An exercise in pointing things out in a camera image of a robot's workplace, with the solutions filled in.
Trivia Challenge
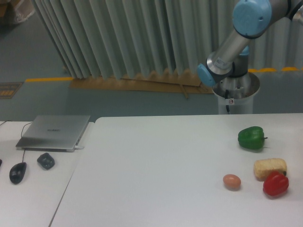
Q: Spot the brown cardboard sheet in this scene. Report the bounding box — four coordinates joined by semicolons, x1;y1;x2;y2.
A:
70;69;213;99

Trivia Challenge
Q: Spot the black mouse cable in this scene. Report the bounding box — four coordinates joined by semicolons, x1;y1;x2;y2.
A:
0;120;34;164

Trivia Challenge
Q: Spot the silver laptop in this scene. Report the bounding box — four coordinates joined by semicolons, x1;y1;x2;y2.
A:
16;115;90;151

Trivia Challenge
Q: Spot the red bell pepper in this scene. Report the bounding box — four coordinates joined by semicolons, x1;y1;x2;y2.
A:
263;171;289;197

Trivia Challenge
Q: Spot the green bell pepper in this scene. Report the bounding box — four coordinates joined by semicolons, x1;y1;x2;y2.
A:
238;126;267;150

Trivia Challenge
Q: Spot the brown egg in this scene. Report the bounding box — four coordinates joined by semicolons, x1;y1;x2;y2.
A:
223;174;241;190

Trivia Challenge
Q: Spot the small black device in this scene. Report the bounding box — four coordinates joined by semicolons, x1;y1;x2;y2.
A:
37;153;55;170

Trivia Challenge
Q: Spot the grey folding curtain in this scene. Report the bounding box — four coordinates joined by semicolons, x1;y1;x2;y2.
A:
29;0;303;79

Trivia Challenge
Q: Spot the black computer mouse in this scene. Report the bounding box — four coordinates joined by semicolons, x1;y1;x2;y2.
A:
9;162;27;184

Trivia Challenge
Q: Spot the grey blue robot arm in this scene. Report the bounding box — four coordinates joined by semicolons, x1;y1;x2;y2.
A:
197;0;303;87

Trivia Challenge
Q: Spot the beige bread block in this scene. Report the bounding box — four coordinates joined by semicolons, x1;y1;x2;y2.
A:
253;158;287;181

